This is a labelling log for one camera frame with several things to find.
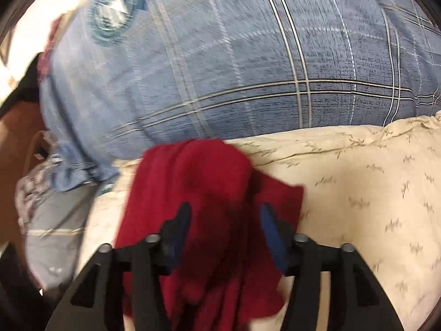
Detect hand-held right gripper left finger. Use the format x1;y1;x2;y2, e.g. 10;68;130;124
45;202;192;331

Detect floral patterned cloth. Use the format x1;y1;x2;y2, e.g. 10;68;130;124
15;160;61;237

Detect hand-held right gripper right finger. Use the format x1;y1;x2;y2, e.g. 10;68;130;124
260;203;405;331

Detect cream printed bed sheet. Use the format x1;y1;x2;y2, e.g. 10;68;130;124
74;110;441;331

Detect red knit garment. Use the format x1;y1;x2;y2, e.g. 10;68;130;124
114;139;304;331

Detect dark cloth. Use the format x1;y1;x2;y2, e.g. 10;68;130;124
0;52;47;119

